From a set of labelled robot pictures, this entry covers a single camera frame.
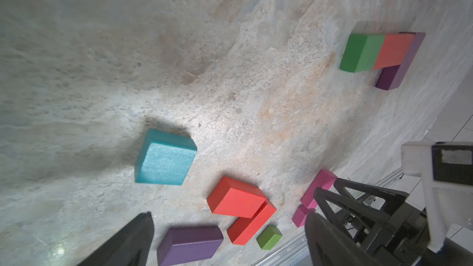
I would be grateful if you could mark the red block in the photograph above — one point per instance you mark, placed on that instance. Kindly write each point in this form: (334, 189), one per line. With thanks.
(234, 198)
(393, 50)
(242, 231)

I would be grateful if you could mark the light green block front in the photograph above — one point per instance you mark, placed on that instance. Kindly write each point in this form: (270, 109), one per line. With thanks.
(269, 237)

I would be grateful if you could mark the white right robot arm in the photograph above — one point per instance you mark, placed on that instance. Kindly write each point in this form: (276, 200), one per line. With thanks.
(446, 172)

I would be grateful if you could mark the green cube block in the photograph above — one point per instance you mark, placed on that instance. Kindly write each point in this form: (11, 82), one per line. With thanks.
(361, 52)

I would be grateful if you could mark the teal cube block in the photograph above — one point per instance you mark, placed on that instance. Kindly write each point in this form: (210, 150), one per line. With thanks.
(164, 158)

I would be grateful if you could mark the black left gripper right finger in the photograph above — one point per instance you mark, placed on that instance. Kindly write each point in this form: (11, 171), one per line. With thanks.
(328, 246)

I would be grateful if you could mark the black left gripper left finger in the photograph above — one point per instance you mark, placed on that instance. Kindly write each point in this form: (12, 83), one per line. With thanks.
(128, 247)

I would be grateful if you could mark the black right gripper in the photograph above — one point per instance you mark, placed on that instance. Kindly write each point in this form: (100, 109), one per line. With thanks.
(400, 239)

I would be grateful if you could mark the dark purple block left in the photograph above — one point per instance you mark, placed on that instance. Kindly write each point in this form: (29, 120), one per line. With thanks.
(188, 244)

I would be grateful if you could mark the magenta small block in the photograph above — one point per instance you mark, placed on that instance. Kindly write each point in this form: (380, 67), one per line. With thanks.
(300, 215)

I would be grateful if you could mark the magenta long block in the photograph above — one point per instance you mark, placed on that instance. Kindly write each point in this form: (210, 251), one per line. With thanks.
(325, 180)

